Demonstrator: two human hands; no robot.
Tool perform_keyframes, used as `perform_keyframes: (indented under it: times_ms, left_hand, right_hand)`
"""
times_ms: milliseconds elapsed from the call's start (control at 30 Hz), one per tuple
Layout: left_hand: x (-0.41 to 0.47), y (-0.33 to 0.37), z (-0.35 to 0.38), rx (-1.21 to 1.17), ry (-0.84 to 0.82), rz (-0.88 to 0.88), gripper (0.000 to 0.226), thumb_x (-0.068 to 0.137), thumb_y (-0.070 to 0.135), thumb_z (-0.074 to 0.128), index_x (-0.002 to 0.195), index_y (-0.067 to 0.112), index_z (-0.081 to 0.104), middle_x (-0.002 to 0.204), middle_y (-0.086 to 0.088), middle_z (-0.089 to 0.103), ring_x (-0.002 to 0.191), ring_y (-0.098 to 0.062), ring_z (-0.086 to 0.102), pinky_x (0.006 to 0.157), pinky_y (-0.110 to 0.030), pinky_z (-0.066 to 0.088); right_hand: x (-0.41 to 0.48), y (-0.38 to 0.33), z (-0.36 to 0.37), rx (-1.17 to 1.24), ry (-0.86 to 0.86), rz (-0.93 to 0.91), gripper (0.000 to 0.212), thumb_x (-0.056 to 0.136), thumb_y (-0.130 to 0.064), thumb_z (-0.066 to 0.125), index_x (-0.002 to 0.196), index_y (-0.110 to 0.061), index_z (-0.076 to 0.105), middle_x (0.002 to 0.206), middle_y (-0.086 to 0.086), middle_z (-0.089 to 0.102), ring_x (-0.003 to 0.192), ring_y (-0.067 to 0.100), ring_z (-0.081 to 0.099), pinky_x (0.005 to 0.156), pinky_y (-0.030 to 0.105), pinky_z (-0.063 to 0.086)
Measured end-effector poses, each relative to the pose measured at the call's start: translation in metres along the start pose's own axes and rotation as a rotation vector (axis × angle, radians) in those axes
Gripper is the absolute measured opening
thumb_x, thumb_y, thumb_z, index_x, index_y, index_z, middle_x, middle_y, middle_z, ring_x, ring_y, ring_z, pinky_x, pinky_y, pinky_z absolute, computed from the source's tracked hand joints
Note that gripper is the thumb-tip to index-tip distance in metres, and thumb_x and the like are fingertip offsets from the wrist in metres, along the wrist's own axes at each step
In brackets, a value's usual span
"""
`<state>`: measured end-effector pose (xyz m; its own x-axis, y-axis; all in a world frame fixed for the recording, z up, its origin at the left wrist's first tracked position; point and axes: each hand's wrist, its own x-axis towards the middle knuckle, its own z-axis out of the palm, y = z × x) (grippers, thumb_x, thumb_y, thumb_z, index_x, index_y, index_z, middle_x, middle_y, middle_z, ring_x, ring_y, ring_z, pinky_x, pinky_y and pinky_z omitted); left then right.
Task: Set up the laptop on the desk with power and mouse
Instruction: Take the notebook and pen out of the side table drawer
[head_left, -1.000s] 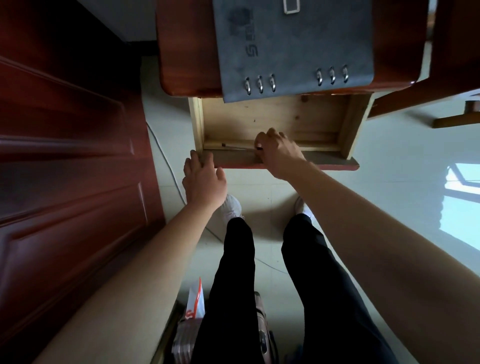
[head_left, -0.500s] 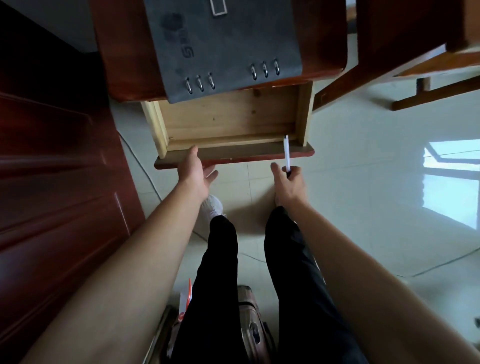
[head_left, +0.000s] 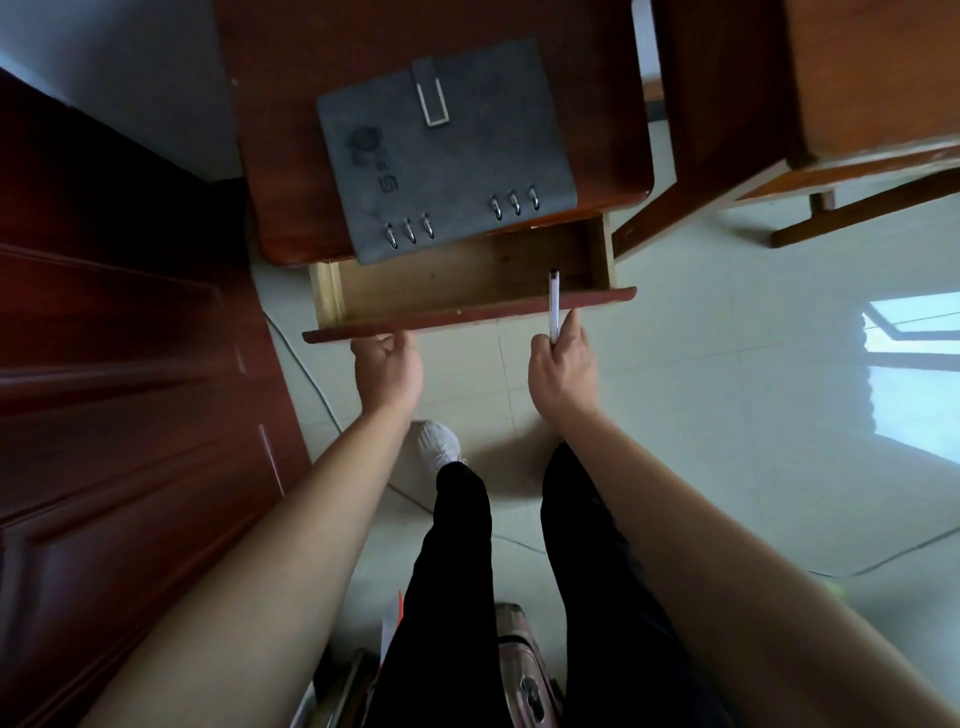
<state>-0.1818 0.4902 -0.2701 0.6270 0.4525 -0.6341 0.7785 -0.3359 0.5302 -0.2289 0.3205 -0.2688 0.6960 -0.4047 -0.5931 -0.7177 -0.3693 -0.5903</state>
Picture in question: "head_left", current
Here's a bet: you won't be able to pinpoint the person's left hand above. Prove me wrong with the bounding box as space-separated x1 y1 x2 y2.
350 330 426 419

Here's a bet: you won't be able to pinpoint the person's right hand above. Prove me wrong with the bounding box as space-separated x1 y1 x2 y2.
527 306 603 435

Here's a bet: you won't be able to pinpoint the wooden drawer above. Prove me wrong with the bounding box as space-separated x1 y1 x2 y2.
302 212 639 346

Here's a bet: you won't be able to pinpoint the person's left forearm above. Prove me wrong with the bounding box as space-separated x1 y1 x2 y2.
78 407 423 728

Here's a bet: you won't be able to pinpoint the person's right forearm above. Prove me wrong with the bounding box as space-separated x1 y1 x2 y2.
553 411 960 728

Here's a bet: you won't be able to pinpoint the white shoe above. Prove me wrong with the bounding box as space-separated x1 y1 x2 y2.
416 420 463 478

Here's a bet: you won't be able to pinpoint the black trousers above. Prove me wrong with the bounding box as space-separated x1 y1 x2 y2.
363 441 735 728

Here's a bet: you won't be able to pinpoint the brown wooden nightstand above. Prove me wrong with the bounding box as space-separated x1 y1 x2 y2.
212 0 656 270

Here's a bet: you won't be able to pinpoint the white and red packet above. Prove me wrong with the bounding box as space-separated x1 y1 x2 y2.
377 588 407 670

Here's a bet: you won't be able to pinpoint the dark red wooden door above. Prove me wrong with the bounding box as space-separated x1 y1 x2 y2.
0 66 313 728

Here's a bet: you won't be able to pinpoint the pink suitcase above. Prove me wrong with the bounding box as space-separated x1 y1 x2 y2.
491 601 565 728

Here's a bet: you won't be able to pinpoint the white cable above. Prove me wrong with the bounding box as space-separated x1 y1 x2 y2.
262 311 435 516

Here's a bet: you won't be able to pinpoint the grey ring binder notebook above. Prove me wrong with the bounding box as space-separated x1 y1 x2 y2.
315 39 579 267

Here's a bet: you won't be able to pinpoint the brown wooden bed frame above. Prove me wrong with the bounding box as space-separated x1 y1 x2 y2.
611 0 960 263

